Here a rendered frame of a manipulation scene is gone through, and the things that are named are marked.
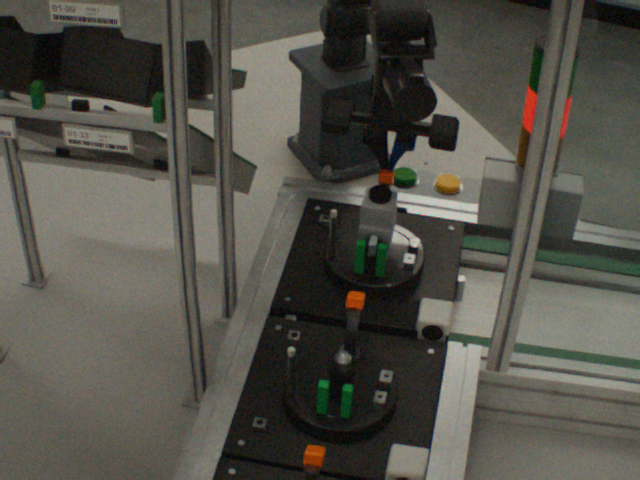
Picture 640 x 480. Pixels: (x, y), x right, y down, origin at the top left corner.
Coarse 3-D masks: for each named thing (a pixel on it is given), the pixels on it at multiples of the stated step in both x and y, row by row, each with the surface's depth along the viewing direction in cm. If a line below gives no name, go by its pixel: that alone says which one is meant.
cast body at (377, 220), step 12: (372, 192) 131; (384, 192) 131; (396, 192) 133; (372, 204) 131; (384, 204) 131; (396, 204) 133; (360, 216) 131; (372, 216) 131; (384, 216) 130; (360, 228) 132; (372, 228) 132; (384, 228) 132; (372, 240) 131; (384, 240) 132; (372, 252) 131
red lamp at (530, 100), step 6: (528, 84) 103; (528, 90) 103; (528, 96) 103; (534, 96) 102; (528, 102) 103; (534, 102) 102; (528, 108) 103; (528, 114) 104; (522, 120) 106; (528, 120) 104; (528, 126) 104
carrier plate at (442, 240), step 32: (416, 224) 146; (448, 224) 146; (288, 256) 140; (320, 256) 140; (448, 256) 141; (288, 288) 135; (320, 288) 135; (416, 288) 135; (448, 288) 136; (320, 320) 131; (384, 320) 130
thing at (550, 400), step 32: (480, 256) 146; (480, 288) 144; (480, 320) 139; (480, 384) 127; (512, 384) 126; (544, 384) 125; (576, 384) 124; (608, 384) 123; (480, 416) 131; (512, 416) 130; (544, 416) 129; (576, 416) 128; (608, 416) 126
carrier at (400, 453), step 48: (336, 336) 128; (384, 336) 128; (288, 384) 115; (336, 384) 117; (384, 384) 118; (432, 384) 122; (240, 432) 115; (288, 432) 115; (336, 432) 114; (384, 432) 116
